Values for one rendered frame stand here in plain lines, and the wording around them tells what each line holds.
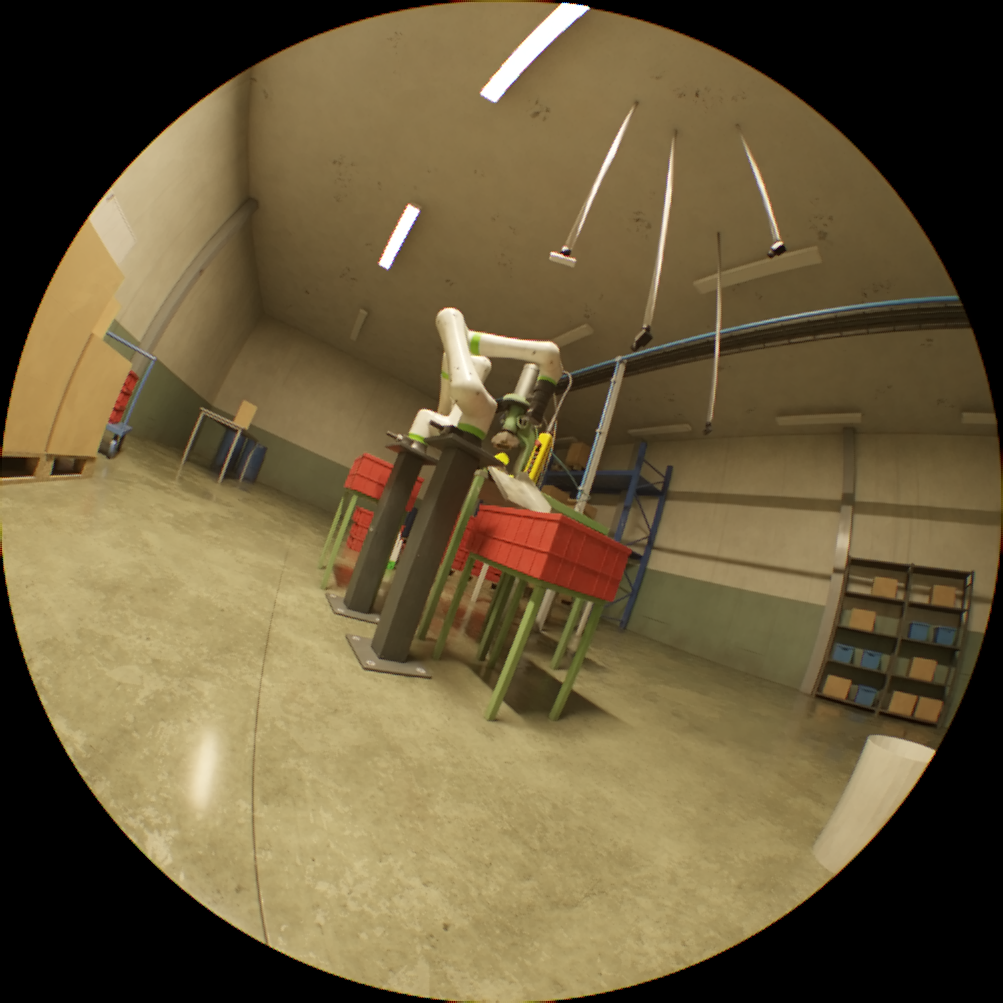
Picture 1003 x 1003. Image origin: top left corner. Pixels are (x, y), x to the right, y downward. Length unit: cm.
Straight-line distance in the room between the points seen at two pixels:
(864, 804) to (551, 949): 85
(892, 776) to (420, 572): 169
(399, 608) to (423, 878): 100
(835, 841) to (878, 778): 21
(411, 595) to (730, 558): 593
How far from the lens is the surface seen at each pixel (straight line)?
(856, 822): 125
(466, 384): 133
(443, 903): 69
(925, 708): 594
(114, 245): 496
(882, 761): 120
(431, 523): 136
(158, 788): 74
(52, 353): 196
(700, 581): 682
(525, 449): 218
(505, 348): 163
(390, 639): 144
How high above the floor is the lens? 57
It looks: 8 degrees up
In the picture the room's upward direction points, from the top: 20 degrees clockwise
